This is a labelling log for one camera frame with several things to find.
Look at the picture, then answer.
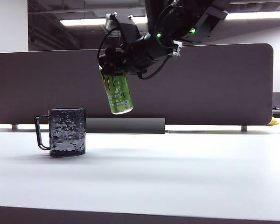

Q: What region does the dark textured glass mug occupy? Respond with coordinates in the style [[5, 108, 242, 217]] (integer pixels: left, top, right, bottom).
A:
[[35, 108, 87, 159]]

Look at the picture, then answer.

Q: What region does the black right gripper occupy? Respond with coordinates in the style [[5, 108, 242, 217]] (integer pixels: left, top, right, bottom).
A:
[[99, 35, 178, 75]]

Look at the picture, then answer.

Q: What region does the black camera cable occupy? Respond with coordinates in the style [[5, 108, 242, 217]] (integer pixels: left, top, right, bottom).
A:
[[97, 27, 119, 68]]

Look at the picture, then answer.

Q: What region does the green energy drink can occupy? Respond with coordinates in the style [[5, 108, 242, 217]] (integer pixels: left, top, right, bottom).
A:
[[98, 65, 134, 115]]

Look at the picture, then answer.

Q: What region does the long ceiling light strip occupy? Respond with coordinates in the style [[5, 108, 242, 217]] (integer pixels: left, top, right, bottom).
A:
[[59, 10, 280, 27]]

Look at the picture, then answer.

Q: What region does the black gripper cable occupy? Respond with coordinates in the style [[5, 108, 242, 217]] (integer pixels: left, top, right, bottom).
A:
[[138, 56, 171, 80]]

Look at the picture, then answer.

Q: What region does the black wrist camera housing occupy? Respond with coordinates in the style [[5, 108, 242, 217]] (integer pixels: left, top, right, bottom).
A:
[[105, 12, 142, 49]]

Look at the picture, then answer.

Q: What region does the dark grey desk divider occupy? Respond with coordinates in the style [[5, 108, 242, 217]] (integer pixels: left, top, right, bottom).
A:
[[0, 43, 274, 126]]

